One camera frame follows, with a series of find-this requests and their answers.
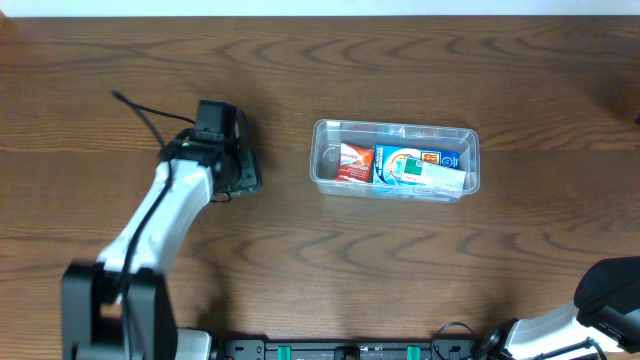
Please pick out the red Panadol ActiFast box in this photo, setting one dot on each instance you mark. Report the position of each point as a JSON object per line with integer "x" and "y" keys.
{"x": 355, "y": 163}

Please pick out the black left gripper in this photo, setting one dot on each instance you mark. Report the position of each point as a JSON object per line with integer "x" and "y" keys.
{"x": 219, "y": 194}

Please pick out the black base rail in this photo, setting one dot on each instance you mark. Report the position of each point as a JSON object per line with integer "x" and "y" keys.
{"x": 442, "y": 349}

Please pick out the green Zam-Buk box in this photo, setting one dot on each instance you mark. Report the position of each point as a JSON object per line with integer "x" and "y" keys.
{"x": 250, "y": 180}

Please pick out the white green Panadol box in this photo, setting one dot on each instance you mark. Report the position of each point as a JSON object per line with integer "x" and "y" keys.
{"x": 431, "y": 175}

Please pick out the clear plastic container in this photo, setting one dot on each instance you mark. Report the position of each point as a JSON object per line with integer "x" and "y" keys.
{"x": 330, "y": 134}

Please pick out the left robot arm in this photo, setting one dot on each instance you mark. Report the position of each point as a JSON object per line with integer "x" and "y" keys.
{"x": 119, "y": 306}

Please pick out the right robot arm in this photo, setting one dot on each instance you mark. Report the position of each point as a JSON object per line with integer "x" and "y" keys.
{"x": 603, "y": 318}

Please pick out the blue KoolFever box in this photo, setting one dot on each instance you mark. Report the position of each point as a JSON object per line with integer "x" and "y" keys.
{"x": 389, "y": 160}

